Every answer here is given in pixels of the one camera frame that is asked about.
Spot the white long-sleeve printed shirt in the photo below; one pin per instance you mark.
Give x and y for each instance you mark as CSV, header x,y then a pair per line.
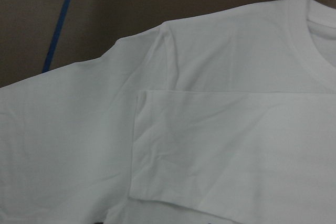
x,y
221,118

